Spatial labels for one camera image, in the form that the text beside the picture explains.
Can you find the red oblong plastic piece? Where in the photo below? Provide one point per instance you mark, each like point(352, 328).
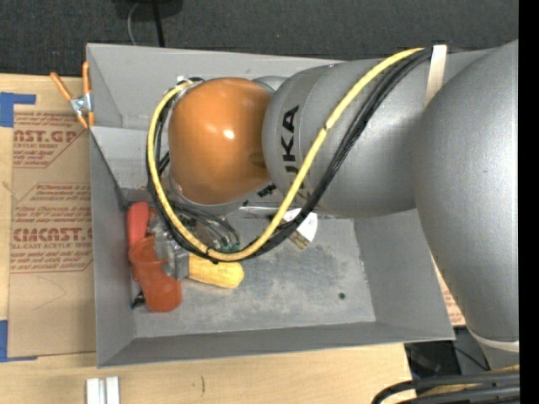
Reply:
point(137, 223)

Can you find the orange plastic cup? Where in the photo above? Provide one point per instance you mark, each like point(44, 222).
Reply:
point(160, 288)

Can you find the yellow toy corn cob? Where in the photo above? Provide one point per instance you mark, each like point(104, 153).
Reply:
point(219, 272)

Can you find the brown cardboard board red print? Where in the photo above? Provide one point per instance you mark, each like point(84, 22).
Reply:
point(46, 293)

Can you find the grey metal bin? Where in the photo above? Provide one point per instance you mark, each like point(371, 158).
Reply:
point(295, 293)

